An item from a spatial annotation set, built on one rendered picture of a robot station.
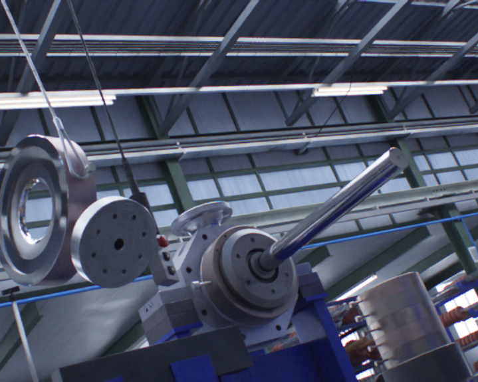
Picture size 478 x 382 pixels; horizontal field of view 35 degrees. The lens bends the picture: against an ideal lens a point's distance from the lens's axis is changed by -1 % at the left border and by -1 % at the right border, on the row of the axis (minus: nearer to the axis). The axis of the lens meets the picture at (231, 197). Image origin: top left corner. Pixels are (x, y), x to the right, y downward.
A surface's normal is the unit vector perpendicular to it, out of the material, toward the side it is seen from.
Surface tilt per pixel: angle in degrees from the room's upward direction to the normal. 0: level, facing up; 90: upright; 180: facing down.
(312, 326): 90
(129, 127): 90
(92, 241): 131
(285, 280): 90
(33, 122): 90
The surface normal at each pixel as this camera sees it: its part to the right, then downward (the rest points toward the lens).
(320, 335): -0.80, 0.10
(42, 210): 0.47, -0.47
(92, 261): 0.66, 0.21
